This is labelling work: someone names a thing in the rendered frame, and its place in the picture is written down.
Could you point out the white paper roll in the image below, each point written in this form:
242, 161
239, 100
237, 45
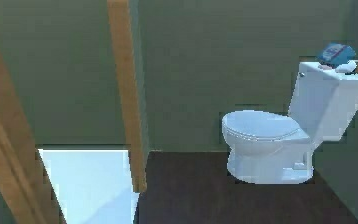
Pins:
347, 67

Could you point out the wooden room door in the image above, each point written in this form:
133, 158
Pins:
7, 140

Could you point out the white toilet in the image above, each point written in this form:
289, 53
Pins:
320, 100

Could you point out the blue box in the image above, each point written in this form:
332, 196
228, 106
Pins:
336, 53

